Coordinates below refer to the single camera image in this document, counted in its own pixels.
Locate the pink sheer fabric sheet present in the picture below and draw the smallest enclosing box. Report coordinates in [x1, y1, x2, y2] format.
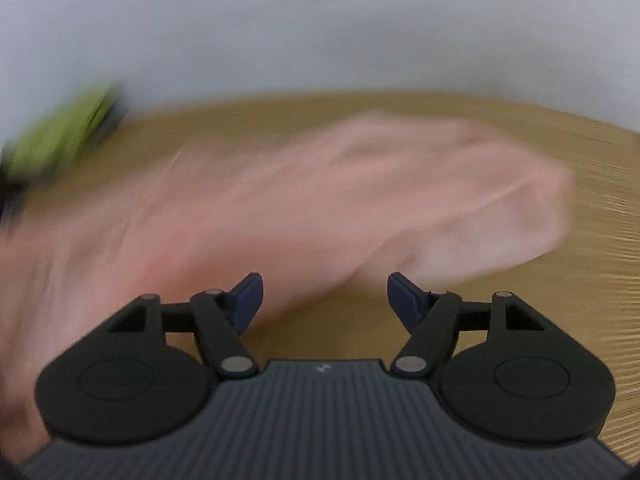
[1, 113, 573, 460]

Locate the green folded garment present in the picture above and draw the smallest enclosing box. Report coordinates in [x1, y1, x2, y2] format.
[1, 84, 126, 184]

